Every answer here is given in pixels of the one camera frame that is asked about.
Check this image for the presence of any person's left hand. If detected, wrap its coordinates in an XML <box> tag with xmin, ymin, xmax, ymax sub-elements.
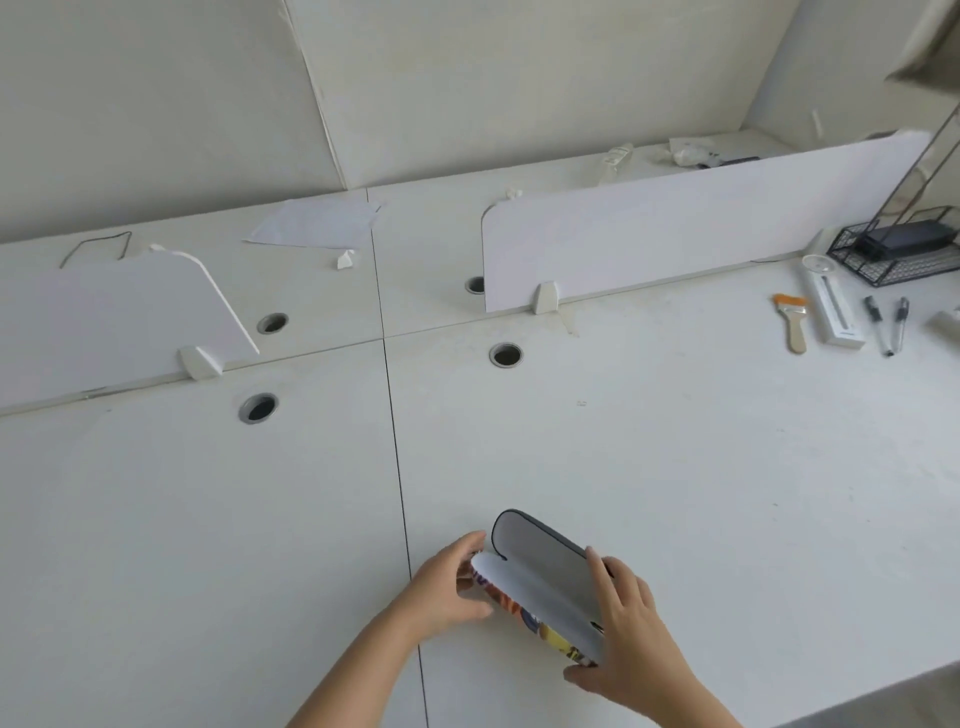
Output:
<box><xmin>401</xmin><ymin>531</ymin><xmax>495</xmax><ymax>640</ymax></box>

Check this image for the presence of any person's right hand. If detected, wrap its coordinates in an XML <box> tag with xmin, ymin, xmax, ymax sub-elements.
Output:
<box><xmin>562</xmin><ymin>546</ymin><xmax>706</xmax><ymax>723</ymax></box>

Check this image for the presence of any colourful printed glasses case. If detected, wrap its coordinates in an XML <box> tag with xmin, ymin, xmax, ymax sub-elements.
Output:
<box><xmin>469</xmin><ymin>509</ymin><xmax>615</xmax><ymax>669</ymax></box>

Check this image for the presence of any person's right forearm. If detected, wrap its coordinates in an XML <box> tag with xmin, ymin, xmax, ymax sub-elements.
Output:
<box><xmin>651</xmin><ymin>681</ymin><xmax>744</xmax><ymax>728</ymax></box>

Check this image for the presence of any person's left forearm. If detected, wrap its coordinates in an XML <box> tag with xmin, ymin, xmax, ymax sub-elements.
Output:
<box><xmin>287</xmin><ymin>609</ymin><xmax>427</xmax><ymax>728</ymax></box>

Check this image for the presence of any orange bristle wooden paintbrush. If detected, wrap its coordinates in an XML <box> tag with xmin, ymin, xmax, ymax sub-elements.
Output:
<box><xmin>772</xmin><ymin>293</ymin><xmax>812</xmax><ymax>356</ymax></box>

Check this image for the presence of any white paper sheet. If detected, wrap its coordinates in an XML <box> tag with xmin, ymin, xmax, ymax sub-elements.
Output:
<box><xmin>243</xmin><ymin>195</ymin><xmax>383</xmax><ymax>253</ymax></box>

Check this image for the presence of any long white desk divider panel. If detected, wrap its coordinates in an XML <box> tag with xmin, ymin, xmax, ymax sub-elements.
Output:
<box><xmin>480</xmin><ymin>129</ymin><xmax>936</xmax><ymax>315</ymax></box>

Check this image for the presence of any long white flat box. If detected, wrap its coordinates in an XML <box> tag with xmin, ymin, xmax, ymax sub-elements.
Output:
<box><xmin>799</xmin><ymin>254</ymin><xmax>866</xmax><ymax>351</ymax></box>

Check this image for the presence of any short white desk divider panel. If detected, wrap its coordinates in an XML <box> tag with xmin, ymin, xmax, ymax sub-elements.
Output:
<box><xmin>0</xmin><ymin>251</ymin><xmax>261</xmax><ymax>411</ymax></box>

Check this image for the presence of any crumpled white paper pile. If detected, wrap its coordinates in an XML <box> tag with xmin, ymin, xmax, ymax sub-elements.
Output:
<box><xmin>668</xmin><ymin>136</ymin><xmax>762</xmax><ymax>169</ymax></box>

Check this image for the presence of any black rectangular box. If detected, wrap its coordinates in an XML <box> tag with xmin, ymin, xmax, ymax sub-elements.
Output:
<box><xmin>854</xmin><ymin>219</ymin><xmax>955</xmax><ymax>263</ymax></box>

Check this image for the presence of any black metal rod stand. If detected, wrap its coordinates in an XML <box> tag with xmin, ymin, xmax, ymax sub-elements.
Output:
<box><xmin>868</xmin><ymin>97</ymin><xmax>960</xmax><ymax>228</ymax></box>

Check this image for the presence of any white cable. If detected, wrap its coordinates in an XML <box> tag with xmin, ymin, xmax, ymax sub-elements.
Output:
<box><xmin>147</xmin><ymin>243</ymin><xmax>215</xmax><ymax>282</ymax></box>

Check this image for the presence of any bent thin metal wire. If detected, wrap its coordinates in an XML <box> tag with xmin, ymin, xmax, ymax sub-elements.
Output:
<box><xmin>59</xmin><ymin>230</ymin><xmax>134</xmax><ymax>270</ymax></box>

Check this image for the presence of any black wire mesh tray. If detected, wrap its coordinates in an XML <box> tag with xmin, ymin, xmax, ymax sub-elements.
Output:
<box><xmin>826</xmin><ymin>203</ymin><xmax>960</xmax><ymax>289</ymax></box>

